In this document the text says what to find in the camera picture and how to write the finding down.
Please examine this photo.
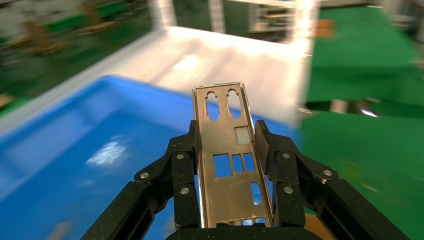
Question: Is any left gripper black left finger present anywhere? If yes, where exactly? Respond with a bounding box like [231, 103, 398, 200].
[80, 119, 202, 240]

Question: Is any white metal shelf board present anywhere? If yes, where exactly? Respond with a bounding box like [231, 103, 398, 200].
[0, 25, 316, 137]

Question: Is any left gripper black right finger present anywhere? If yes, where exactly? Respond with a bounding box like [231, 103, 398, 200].
[254, 119, 412, 240]

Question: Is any silver metal IO shield plate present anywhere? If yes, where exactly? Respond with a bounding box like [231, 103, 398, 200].
[192, 81, 274, 229]

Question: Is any blue plastic tray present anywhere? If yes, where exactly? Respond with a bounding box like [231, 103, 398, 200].
[0, 75, 299, 240]

